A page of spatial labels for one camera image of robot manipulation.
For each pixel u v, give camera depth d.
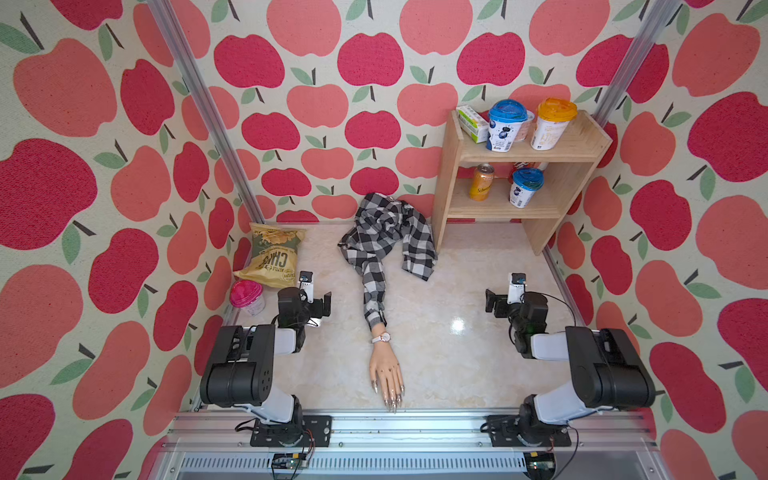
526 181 0.91
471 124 0.83
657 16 0.70
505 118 0.75
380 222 1.10
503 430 0.73
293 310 0.73
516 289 0.83
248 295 0.88
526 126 0.80
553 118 0.73
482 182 0.93
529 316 0.73
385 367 0.82
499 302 0.86
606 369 0.46
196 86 0.82
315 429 0.74
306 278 0.84
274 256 1.01
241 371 0.45
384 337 0.86
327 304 0.93
